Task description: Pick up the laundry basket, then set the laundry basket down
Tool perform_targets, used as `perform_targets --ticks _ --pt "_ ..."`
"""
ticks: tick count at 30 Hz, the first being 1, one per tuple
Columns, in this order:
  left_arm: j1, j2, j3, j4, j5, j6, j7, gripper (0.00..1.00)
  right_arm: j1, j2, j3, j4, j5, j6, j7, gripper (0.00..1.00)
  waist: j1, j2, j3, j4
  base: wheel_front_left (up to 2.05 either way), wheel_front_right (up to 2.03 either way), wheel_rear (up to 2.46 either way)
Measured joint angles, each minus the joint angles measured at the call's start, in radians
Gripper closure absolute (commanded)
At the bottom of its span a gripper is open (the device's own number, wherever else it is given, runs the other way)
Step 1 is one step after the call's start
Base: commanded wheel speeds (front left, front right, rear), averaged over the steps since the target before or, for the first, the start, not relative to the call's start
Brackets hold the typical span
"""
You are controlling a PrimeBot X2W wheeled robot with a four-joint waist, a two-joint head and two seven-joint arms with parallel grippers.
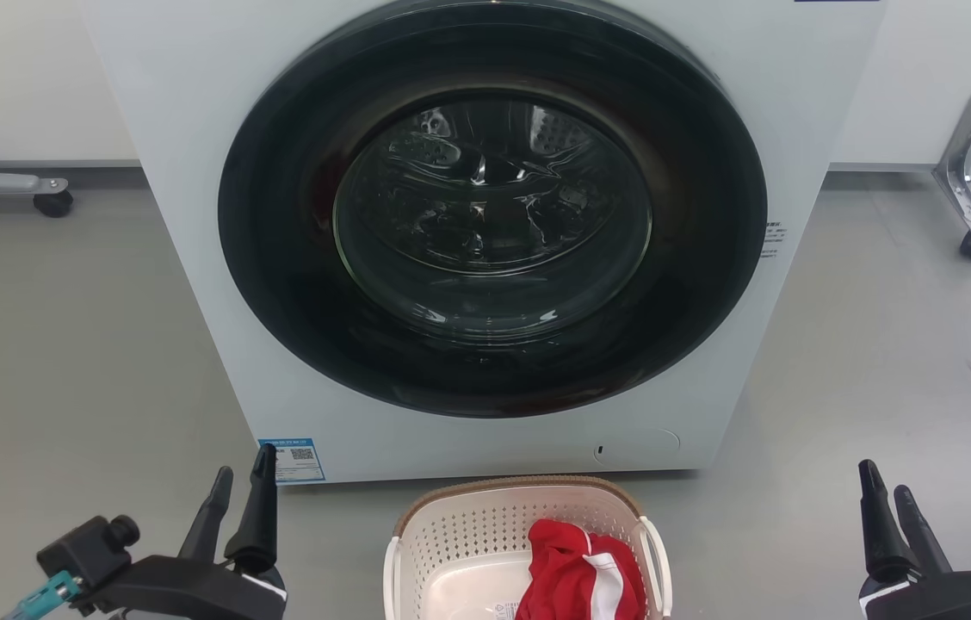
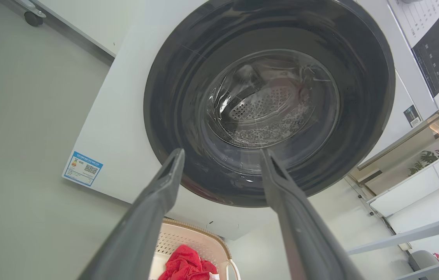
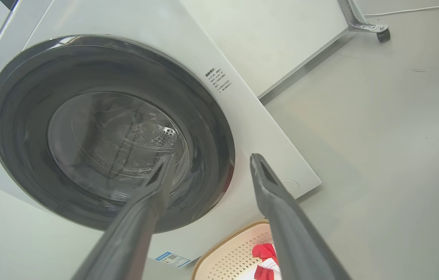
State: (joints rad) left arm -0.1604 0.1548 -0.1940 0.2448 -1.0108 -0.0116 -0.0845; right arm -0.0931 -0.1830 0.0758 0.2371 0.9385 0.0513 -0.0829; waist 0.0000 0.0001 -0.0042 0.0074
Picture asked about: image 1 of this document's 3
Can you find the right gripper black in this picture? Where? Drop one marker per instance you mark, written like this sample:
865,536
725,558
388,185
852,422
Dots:
959,598

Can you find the red and white garment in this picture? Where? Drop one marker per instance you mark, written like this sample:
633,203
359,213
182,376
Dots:
567,573

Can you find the blue energy label sticker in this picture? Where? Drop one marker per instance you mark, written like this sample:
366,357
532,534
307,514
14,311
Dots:
303,462

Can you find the white perforated laundry basket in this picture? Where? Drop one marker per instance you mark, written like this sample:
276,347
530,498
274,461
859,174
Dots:
460,534

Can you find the round black washer door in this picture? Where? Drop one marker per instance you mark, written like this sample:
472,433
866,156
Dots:
279,258

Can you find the white printed care label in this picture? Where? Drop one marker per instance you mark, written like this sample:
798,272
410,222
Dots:
505,610

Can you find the white filter cover flap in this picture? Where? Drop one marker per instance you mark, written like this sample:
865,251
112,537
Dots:
640,448

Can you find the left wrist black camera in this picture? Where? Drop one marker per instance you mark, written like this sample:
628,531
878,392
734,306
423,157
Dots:
85,547

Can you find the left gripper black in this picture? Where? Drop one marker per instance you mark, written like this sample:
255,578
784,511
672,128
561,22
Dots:
184,590

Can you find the white front-load washing machine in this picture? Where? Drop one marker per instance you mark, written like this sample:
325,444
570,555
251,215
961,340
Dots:
184,172

